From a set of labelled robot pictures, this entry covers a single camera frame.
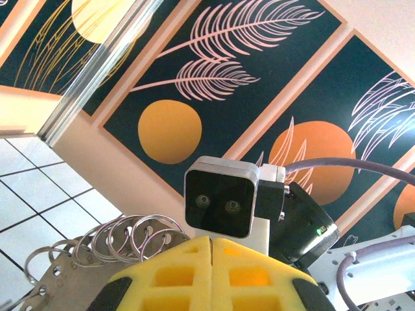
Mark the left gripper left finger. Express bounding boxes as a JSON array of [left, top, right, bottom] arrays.
[[87, 235, 213, 311]]

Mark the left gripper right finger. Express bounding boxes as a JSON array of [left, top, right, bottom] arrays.
[[211, 238, 335, 311]]

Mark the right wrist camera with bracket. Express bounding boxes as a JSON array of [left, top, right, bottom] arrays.
[[183, 155, 288, 257]]

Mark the aluminium frame post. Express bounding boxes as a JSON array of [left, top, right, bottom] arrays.
[[37, 0, 165, 146]]

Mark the silver chain necklace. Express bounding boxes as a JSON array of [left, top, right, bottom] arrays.
[[0, 213, 192, 311]]

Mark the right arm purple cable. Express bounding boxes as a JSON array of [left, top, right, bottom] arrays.
[[285, 157, 415, 311]]

